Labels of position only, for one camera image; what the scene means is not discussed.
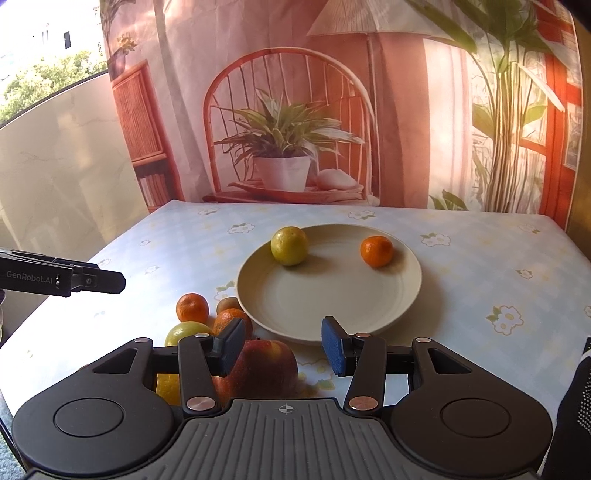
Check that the cream round plate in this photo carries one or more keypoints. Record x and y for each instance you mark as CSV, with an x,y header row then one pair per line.
x,y
332,295

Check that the printed room backdrop cloth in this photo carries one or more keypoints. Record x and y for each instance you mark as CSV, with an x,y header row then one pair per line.
x,y
406,115

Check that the yellow lemon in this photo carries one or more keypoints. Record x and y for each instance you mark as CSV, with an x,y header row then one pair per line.
x,y
167,387

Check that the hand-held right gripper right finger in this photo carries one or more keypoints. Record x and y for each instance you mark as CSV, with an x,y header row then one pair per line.
x,y
333,346

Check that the small orange tangerine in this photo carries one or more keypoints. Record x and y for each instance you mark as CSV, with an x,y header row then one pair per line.
x,y
228,317
376,251
191,307

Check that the small brown kiwi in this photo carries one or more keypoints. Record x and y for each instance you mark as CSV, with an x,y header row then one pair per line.
x,y
227,304

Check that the green outdoor trees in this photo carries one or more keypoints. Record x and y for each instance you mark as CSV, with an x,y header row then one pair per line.
x,y
37,78

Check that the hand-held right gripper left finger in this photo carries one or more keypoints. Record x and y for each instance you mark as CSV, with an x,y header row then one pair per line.
x,y
233,346

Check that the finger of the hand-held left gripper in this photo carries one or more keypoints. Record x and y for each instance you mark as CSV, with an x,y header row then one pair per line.
x,y
106,281

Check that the dark dotted clothing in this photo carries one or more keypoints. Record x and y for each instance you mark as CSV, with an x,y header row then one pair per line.
x,y
572,415

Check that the red apple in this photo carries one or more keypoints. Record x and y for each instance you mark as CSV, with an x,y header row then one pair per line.
x,y
263,369

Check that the green orange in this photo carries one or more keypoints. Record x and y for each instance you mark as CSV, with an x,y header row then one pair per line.
x,y
184,332
288,247

